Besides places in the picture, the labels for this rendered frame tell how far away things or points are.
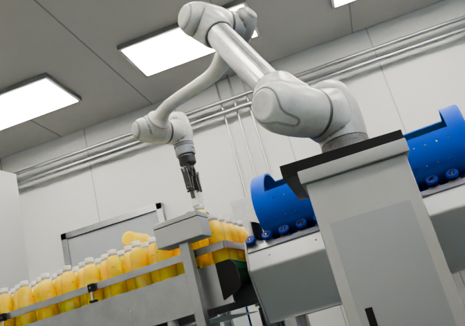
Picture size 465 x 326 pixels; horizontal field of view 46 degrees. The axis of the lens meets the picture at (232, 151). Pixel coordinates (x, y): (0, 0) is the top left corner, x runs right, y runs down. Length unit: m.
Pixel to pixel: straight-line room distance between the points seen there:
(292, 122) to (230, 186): 4.36
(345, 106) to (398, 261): 0.50
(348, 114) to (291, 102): 0.23
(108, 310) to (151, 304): 0.21
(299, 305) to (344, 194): 0.77
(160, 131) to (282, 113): 0.88
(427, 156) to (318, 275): 0.61
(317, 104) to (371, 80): 4.43
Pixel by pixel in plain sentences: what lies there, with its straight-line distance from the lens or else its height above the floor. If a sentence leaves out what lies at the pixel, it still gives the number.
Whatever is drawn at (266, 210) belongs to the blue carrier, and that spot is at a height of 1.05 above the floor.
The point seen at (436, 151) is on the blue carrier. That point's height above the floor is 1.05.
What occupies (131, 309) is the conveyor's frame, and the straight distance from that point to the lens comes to 2.41.
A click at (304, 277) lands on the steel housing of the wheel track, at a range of 2.22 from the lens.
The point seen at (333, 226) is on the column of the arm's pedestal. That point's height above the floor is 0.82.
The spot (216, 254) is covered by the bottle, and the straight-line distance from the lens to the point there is 2.26.
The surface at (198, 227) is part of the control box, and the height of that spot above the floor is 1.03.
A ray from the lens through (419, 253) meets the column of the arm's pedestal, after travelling 1.59.
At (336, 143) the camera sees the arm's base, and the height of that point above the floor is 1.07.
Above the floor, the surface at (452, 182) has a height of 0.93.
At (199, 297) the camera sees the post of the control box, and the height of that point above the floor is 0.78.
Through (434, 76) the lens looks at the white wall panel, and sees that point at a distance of 6.11.
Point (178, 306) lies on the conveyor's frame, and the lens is 2.30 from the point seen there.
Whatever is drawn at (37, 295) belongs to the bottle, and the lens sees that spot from 2.80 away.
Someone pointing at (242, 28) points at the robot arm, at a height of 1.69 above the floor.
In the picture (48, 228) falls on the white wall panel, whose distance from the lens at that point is 6.77.
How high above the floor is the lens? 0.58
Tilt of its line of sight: 19 degrees up
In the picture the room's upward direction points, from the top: 15 degrees counter-clockwise
